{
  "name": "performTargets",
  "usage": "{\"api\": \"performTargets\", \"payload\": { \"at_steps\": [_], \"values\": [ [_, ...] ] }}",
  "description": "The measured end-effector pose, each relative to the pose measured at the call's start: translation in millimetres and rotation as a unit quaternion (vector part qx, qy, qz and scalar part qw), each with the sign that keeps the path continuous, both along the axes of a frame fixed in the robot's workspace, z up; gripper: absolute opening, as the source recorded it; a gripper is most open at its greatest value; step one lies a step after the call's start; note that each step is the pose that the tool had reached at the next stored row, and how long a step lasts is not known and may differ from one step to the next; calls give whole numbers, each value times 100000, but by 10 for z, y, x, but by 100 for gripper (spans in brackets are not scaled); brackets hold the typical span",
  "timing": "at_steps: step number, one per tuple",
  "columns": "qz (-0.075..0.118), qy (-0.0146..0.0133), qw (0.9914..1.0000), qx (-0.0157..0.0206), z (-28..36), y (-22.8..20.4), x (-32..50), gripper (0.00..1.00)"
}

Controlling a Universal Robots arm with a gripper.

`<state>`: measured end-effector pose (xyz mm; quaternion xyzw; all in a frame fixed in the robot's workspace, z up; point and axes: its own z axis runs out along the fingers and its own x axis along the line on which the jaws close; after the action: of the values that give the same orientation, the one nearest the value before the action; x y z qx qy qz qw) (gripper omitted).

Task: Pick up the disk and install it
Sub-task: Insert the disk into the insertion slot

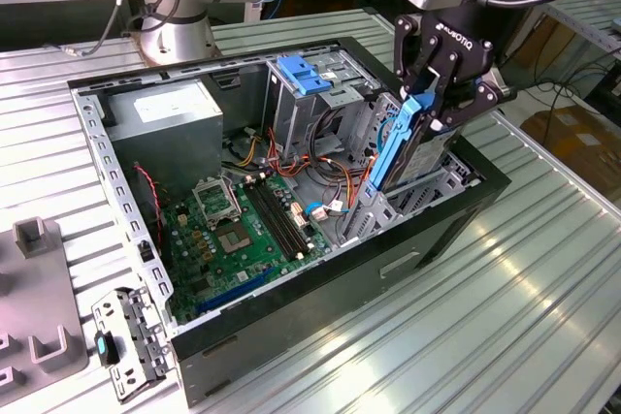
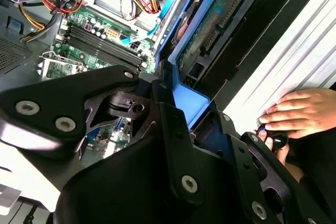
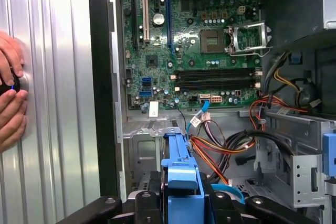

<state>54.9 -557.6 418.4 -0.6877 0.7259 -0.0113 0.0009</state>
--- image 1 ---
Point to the grey metal disk bay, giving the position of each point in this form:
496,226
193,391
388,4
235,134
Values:
383,210

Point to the flat cardboard box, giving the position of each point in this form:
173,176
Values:
572,137

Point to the black RAM slot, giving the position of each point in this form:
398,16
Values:
276,220
283,220
291,220
268,220

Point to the metal slat side table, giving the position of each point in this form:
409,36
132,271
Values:
587,21

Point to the grey parts rack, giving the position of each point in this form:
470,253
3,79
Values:
34,288

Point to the blue expansion slot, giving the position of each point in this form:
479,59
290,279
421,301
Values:
233,292

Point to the CPU socket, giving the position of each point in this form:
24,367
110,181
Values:
234,239

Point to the green motherboard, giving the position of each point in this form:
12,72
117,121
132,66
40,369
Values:
252,264

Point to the black PC case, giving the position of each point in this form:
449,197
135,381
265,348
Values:
339,297

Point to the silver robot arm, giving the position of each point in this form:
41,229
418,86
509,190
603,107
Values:
179,7

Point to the grey metal drive cage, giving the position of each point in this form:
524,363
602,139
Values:
296,118

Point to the hard disk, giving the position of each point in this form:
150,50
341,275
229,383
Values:
395,142

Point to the silver slot bracket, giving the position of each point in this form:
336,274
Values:
138,317

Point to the grey power supply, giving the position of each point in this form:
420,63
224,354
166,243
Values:
165,142

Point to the blue plastic drive latch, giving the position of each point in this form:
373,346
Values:
303,79

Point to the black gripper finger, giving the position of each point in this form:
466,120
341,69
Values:
407,55
468,104

